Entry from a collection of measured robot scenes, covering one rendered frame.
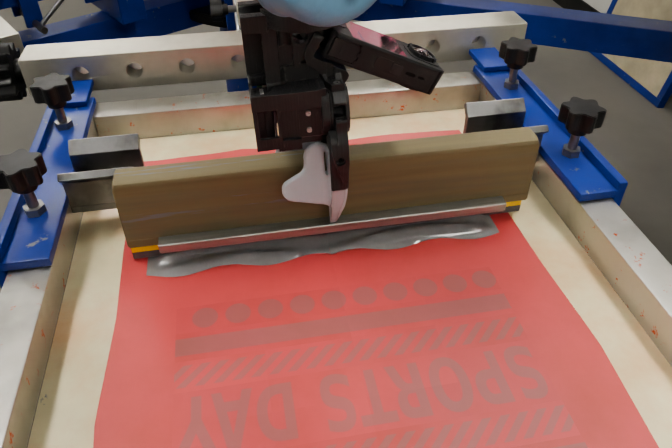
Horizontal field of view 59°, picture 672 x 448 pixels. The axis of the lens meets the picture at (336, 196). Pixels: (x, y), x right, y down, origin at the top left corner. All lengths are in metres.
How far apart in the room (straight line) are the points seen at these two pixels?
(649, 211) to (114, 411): 2.14
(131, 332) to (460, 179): 0.34
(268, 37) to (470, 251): 0.29
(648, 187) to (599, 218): 1.92
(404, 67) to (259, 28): 0.13
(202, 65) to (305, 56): 0.35
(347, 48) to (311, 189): 0.13
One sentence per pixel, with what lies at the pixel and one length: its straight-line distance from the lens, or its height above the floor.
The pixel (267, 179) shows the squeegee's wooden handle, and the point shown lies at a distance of 0.55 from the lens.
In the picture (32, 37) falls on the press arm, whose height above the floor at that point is 0.93.
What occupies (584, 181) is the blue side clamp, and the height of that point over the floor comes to 1.00.
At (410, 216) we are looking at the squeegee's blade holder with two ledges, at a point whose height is 0.99.
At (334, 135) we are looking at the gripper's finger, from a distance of 0.50.
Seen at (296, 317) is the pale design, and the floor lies 0.95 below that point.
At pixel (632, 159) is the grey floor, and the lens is 2.70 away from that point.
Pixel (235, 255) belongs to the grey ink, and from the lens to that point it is 0.60.
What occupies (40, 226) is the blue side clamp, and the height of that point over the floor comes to 1.00.
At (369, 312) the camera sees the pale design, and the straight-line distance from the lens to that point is 0.55.
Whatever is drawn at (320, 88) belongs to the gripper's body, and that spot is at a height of 1.14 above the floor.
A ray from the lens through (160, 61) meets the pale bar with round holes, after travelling 0.83.
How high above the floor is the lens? 1.37
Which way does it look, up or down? 38 degrees down
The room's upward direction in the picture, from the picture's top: straight up
